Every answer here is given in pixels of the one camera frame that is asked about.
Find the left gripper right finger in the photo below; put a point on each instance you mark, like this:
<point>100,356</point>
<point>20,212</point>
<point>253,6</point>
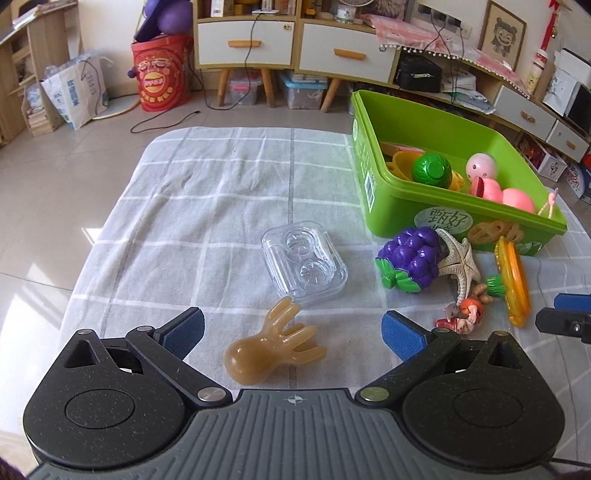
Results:
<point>422,353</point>

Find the grey checked cloth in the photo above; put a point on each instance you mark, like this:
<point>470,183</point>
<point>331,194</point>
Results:
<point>188,229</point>

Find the wooden white drawer cabinet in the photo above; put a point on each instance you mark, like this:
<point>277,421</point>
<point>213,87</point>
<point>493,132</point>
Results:
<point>338,51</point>

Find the clear contact lens case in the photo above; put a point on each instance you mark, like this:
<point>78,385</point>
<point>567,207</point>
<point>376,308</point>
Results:
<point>302,262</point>

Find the green toy ball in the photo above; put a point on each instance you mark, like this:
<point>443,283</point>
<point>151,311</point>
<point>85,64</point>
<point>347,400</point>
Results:
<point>434,170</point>

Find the purple exercise ball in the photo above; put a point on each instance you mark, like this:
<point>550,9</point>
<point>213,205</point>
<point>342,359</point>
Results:
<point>168,17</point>

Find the red haired figurine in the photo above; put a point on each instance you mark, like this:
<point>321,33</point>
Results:
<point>468,314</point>

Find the green plastic bin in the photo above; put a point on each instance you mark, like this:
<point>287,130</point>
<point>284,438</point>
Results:
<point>384,125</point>

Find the yellow toy cup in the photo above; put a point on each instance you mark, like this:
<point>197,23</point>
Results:
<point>401,164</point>

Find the black handbag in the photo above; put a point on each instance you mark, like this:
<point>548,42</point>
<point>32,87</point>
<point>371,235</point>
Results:
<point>418,73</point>

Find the pink tasselled cloth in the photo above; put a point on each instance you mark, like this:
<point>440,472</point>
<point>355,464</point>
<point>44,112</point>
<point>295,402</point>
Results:
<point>397,34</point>

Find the pink flamingo toy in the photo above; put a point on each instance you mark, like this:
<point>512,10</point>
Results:
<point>490,189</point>

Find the clear storage box blue lid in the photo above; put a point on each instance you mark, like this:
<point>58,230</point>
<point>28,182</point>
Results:
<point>302,95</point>

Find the wooden desk shelf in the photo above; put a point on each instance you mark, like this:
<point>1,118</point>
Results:
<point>33,37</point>

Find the framed cartoon girl picture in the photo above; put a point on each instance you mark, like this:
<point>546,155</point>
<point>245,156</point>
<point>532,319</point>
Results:
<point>502,35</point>

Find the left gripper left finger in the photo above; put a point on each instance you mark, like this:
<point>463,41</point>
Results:
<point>161,352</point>

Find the pink round face toy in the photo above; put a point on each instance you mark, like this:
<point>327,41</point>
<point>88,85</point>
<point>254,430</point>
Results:
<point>481,165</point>

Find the tan rubber hand toy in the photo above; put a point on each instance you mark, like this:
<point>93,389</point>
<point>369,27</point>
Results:
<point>251,360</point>

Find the beige starfish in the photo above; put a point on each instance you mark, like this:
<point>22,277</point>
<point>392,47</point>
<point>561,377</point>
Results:
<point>459,263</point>

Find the red snack bucket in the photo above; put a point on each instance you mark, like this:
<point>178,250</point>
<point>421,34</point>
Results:
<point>161,71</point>

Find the white paper shopping bag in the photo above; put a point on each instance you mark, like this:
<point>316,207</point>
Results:
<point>76,89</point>

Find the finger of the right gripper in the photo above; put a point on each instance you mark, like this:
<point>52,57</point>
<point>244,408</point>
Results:
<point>573,302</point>
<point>564,323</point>

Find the purple toy grapes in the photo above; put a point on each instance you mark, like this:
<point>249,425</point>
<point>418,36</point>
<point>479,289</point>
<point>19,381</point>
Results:
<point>409,262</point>

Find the orange toy corn slice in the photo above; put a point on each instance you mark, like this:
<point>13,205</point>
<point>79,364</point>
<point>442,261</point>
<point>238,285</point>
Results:
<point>510,283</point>

